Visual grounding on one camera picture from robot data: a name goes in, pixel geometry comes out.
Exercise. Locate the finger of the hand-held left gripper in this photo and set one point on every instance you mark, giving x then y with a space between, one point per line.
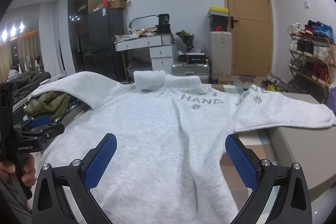
52 130
39 122

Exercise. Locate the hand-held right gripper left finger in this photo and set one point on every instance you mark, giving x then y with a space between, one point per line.
102 161

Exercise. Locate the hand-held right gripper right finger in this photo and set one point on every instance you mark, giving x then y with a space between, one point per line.
241 163

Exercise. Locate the light grey sweatshirt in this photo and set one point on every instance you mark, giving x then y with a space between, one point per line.
157 134

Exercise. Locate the person's left hand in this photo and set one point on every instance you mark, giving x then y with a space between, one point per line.
6 167

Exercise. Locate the olive green jacket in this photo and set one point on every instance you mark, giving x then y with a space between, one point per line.
50 103

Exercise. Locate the black puffer jacket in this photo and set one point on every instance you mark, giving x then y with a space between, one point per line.
26 85

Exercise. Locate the beige sofa cushion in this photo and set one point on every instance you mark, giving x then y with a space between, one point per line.
302 155

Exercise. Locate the beige curtain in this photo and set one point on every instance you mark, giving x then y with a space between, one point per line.
26 48

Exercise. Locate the brown cardboard box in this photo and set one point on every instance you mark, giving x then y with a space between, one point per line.
225 80

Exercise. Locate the grey door mat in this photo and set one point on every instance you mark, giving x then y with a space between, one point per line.
252 79

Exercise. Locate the scattered loose shoes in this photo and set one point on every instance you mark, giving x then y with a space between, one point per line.
274 82

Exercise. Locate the folded white knit garment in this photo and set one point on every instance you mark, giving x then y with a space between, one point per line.
149 81

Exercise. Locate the silver suitcase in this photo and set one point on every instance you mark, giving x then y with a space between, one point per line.
190 73

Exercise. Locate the black refrigerator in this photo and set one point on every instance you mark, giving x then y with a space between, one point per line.
105 37

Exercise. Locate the white storage cabinet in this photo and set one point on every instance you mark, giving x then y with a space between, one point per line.
220 56

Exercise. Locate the purple plastic bag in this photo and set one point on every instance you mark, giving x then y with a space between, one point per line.
331 98

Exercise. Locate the black red gift box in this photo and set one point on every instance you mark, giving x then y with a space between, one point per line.
196 59

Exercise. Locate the white drawer unit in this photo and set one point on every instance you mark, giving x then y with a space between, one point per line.
163 58

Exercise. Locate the black open box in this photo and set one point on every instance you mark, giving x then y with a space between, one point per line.
181 58

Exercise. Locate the clear plastic wrap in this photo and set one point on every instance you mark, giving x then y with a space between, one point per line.
198 49

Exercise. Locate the white desk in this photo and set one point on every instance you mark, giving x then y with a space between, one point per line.
139 43

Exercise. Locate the pile of desk papers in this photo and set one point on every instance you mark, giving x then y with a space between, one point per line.
134 34

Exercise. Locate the wooden door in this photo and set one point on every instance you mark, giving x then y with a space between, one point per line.
249 29

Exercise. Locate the collection of sneakers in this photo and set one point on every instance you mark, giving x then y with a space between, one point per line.
312 49

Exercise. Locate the wooden shoe rack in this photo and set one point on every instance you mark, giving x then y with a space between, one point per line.
328 61

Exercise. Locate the dark wrapped flower bouquet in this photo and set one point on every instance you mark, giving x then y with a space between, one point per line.
185 39

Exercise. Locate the red black shoe box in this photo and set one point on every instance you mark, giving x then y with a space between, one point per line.
219 28

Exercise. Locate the open cardboard box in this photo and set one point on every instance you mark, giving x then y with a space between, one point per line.
118 3

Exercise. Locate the black desktop appliance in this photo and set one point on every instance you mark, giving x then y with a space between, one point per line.
164 26

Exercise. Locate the grey curved metal frame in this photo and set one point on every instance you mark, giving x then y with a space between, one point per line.
136 18

